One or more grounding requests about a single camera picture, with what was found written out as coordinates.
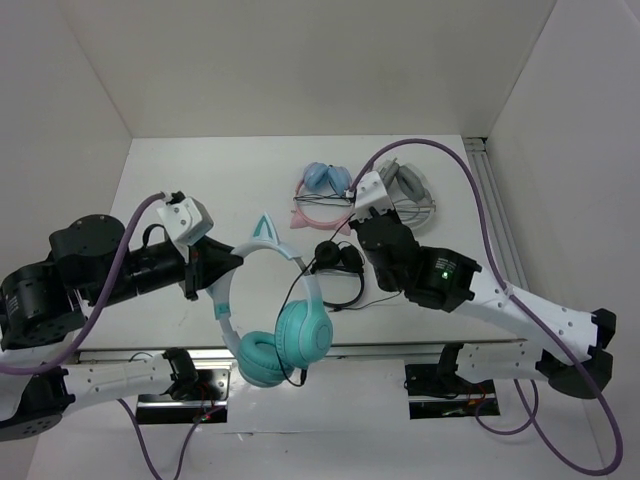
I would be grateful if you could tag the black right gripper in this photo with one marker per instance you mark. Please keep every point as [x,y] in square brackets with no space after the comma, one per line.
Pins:
[393,214]

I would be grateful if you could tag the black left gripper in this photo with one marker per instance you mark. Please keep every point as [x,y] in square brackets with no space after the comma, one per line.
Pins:
[205,263]

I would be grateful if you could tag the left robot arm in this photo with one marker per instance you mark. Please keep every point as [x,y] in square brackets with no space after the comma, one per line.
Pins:
[41,308]

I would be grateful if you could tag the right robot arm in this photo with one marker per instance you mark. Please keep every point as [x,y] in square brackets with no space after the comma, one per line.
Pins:
[564,347]

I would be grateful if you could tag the small black headphones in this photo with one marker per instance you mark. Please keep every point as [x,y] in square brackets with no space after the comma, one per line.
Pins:
[330,256]

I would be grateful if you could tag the pink blue cat-ear headphones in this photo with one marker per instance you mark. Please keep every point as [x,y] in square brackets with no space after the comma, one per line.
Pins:
[322,181]

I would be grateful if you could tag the grey white headset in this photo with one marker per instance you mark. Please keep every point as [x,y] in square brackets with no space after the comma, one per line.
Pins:
[410,192]

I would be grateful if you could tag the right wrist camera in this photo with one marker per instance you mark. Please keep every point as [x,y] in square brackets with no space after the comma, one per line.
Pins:
[369,198]

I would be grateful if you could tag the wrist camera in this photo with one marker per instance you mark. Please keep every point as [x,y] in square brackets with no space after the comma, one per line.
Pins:
[185,219]
[369,198]

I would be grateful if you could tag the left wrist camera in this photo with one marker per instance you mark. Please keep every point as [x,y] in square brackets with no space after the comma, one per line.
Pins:
[185,219]

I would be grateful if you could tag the aluminium rail front edge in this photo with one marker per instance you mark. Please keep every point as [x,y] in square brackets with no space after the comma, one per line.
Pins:
[280,352]

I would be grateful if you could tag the aluminium rail right side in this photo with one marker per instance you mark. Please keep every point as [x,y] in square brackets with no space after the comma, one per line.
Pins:
[502,239]

